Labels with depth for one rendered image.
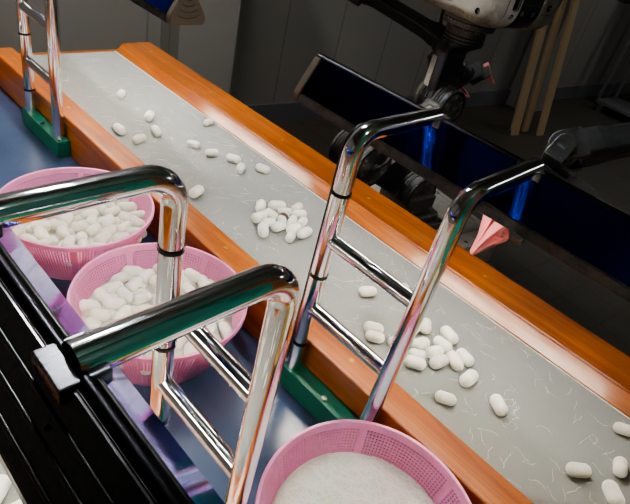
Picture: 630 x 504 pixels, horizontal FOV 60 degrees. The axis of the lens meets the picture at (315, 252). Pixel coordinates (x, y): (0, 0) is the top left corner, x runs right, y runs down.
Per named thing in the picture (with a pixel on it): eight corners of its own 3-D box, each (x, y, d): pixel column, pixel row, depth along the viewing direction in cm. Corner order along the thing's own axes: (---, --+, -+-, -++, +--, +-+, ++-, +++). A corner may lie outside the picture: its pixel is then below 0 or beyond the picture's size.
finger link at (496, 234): (481, 253, 92) (516, 213, 93) (447, 231, 96) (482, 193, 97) (482, 269, 98) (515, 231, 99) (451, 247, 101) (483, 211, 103)
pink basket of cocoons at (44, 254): (111, 196, 118) (110, 157, 113) (179, 263, 105) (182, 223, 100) (-26, 227, 101) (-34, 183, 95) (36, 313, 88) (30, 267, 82)
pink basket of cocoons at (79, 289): (145, 265, 103) (147, 223, 97) (268, 326, 97) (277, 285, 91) (29, 350, 82) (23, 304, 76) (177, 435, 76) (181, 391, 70)
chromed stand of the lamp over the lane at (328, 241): (349, 330, 100) (430, 98, 75) (435, 404, 90) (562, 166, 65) (271, 375, 88) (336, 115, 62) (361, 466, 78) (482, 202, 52)
